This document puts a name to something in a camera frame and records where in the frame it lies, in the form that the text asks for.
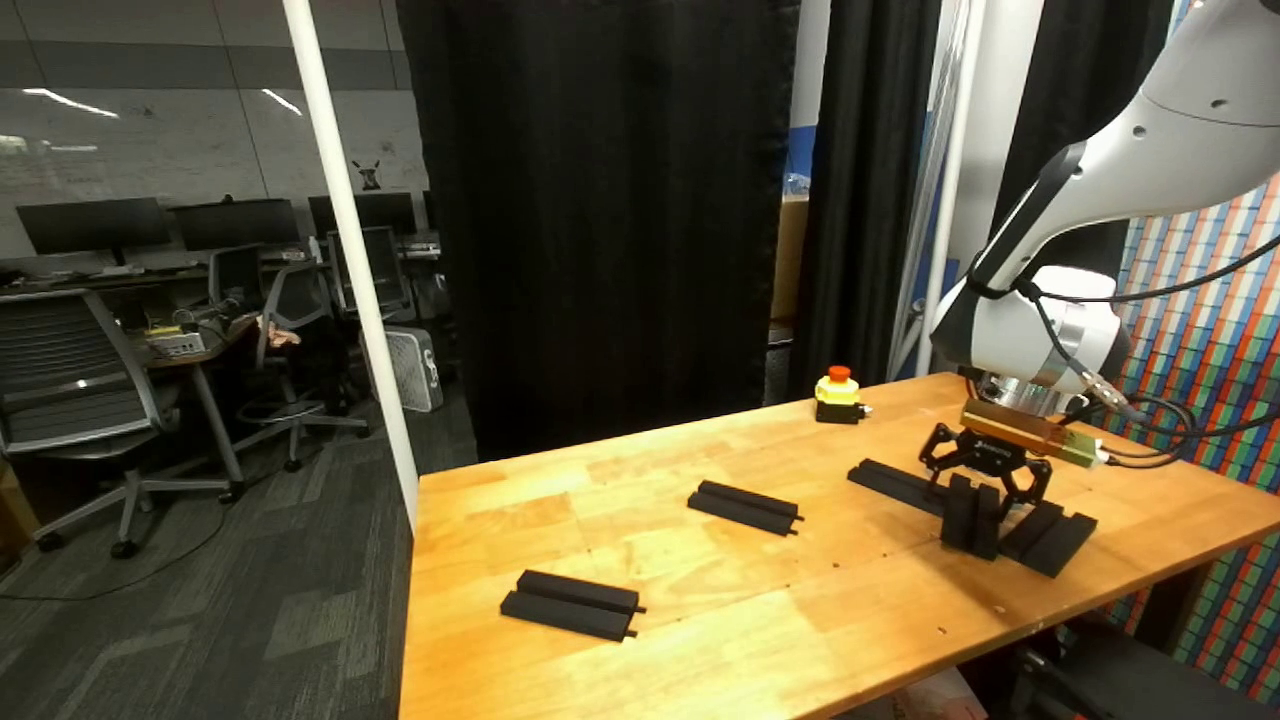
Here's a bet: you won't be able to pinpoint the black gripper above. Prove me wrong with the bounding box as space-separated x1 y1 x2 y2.
922 424 1054 560

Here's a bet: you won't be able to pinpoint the short black track piece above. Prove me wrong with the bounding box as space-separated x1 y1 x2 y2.
689 481 801 536
502 566 641 639

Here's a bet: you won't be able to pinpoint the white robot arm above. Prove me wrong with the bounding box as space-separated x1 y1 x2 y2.
922 0 1280 572

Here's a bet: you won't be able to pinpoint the base long black track piece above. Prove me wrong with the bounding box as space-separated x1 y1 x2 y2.
848 460 945 515

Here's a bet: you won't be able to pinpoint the wooden table black legs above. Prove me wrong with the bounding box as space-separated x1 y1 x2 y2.
400 374 1280 720

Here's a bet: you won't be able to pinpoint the black curtain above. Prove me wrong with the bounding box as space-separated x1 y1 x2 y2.
396 0 801 460

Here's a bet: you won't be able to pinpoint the white vertical pole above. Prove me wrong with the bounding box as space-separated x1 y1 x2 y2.
282 0 419 532

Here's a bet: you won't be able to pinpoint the grey office chair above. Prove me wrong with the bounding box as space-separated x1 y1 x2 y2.
0 288 235 560

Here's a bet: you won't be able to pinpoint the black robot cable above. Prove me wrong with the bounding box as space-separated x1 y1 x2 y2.
1018 235 1280 471

